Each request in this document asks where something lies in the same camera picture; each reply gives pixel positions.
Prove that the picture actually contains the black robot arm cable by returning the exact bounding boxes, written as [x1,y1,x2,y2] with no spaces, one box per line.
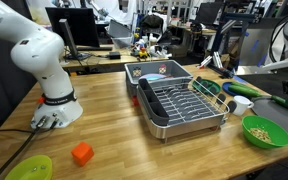
[268,8,288,64]

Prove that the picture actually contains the black bag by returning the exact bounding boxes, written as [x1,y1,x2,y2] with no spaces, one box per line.
[140,13,165,34]

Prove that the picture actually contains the white black headset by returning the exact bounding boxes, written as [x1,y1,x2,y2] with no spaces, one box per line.
[149,44,172,58]

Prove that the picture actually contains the wooden side desk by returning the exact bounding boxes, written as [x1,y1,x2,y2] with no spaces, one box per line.
[60,44,170,73]

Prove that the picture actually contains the grey round tray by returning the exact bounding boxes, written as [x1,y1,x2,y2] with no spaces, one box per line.
[250,96,288,142]

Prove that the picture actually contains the black aluminium camera stand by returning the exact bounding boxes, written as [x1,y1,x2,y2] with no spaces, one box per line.
[198,11,262,79]

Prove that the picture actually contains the bright green bowl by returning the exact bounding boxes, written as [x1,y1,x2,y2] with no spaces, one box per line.
[241,115,288,150]

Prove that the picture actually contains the clear container grey lid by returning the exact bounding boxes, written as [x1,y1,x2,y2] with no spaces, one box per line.
[106,19,134,49]

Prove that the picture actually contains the peanut pile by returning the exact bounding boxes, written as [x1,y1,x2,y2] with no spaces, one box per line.
[249,127,273,144]

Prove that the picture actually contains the yellow-green small bowl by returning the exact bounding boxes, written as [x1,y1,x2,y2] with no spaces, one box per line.
[4,154,54,180]

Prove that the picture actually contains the white mug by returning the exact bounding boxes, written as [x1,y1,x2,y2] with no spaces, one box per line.
[232,95,255,117]

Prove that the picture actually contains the grey plastic bin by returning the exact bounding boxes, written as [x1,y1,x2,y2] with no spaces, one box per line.
[124,59,194,98]

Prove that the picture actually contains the black computer monitor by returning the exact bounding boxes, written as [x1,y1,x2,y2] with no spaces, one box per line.
[45,7,101,62]

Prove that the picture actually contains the orange cube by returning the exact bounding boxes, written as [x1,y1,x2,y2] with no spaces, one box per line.
[70,141,95,167]

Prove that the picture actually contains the small black box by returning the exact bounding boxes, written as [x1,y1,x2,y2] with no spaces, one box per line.
[108,51,122,60]

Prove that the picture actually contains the dark green cucumber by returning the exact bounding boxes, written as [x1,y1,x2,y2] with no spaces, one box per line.
[270,95,288,110]

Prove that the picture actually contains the dark background monitor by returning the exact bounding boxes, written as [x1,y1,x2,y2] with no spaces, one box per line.
[195,2,225,26]

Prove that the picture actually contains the checkered small cube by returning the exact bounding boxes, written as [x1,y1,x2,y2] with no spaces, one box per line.
[132,67,142,78]
[158,64,168,75]

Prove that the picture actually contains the long green cucumber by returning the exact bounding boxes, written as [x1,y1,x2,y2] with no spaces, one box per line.
[235,81,252,89]
[228,84,263,99]

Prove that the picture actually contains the green plate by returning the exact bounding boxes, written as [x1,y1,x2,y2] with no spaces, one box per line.
[192,78,222,96]

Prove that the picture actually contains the light blue plate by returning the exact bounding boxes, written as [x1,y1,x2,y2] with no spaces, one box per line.
[138,73,169,82]

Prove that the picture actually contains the black base cable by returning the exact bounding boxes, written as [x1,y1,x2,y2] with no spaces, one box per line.
[0,114,60,180]

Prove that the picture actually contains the red plastic piece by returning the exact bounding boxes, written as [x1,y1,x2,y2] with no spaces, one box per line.
[132,95,140,108]

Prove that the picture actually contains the grey dish rack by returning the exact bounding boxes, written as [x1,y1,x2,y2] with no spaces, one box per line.
[136,77,238,140]

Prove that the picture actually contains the yellow toy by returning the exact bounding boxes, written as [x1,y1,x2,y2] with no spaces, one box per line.
[137,47,150,61]

